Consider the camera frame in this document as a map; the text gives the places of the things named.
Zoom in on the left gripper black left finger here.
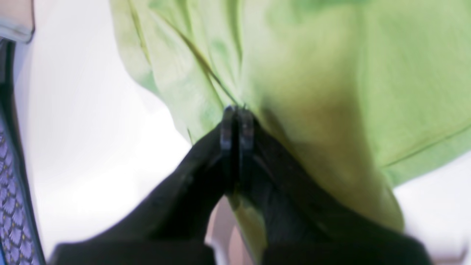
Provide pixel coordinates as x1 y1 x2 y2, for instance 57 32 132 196
49 107 237 265

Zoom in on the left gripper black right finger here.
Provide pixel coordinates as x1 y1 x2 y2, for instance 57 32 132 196
237 109 432 265

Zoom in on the green t-shirt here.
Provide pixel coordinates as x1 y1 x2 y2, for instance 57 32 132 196
109 0 471 264

